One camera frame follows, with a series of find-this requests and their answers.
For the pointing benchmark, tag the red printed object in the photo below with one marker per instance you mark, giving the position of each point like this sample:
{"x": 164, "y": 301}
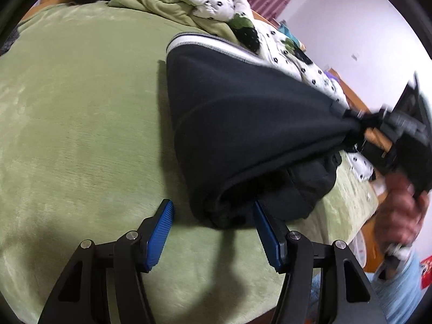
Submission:
{"x": 426, "y": 273}

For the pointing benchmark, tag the white star-print bin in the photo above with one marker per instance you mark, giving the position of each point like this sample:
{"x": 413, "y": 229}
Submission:
{"x": 359, "y": 249}

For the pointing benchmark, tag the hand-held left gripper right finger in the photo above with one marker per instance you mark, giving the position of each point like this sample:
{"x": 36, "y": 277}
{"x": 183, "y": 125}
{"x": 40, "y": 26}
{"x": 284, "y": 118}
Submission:
{"x": 268, "y": 236}

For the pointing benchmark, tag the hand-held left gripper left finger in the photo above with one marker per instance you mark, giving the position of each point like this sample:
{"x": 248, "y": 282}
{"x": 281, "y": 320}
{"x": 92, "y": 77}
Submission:
{"x": 158, "y": 239}

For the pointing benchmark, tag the teal patterned cushion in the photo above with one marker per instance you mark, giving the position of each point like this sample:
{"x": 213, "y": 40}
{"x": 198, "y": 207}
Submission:
{"x": 290, "y": 35}

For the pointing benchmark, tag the green fleece blanket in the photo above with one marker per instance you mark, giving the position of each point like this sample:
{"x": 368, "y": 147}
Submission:
{"x": 84, "y": 125}

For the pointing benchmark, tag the purple plush toy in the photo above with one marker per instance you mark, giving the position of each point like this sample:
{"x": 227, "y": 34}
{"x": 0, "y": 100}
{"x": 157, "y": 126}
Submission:
{"x": 330, "y": 75}

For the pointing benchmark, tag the person's right hand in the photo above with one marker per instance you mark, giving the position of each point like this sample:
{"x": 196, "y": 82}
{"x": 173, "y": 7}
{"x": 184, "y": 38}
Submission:
{"x": 398, "y": 212}

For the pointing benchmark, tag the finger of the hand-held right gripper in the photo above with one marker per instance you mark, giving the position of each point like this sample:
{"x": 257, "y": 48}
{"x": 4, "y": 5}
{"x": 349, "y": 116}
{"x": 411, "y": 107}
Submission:
{"x": 369, "y": 146}
{"x": 357, "y": 114}

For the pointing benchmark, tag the black pants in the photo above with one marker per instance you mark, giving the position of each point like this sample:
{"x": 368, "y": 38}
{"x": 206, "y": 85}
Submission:
{"x": 236, "y": 125}

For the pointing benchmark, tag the person's right forearm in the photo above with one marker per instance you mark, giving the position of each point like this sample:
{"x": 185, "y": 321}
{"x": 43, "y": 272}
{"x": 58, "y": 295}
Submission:
{"x": 395, "y": 287}

